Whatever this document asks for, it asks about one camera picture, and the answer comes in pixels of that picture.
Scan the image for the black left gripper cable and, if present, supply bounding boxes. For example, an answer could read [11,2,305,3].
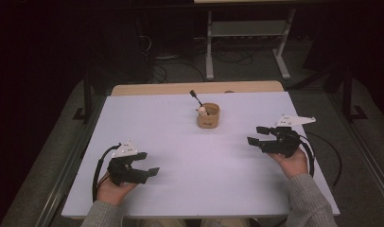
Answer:
[92,143,122,203]

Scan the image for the white metal desk frame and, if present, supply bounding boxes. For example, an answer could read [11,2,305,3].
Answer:
[205,9,297,81]

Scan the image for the wooden table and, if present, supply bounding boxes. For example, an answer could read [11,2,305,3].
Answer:
[111,80,285,96]

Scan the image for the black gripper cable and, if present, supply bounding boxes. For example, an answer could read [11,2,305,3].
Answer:
[92,143,122,203]
[297,133,316,178]

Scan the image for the black metal stand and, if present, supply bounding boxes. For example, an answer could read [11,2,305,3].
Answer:
[341,61,368,123]
[72,71,94,124]

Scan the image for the tan brush holder cup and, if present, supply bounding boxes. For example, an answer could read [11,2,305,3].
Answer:
[197,102,220,130]

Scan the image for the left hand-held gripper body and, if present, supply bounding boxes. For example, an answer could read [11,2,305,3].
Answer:
[106,139,148,187]

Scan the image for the thin black cable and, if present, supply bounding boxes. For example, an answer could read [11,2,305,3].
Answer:
[305,130,343,187]

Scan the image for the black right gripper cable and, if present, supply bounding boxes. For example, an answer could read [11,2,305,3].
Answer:
[297,133,316,178]

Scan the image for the black floor cables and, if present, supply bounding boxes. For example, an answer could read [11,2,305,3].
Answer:
[211,49,254,66]

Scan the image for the black eyebrow brush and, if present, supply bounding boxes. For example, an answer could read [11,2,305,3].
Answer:
[189,89,210,116]

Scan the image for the person's right hand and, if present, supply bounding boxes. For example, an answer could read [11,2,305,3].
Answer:
[268,148,309,180]

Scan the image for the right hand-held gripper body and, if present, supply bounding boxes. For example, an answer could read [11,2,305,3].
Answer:
[261,114,317,159]

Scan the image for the person's left hand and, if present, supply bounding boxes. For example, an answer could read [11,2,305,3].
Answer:
[96,174,139,206]

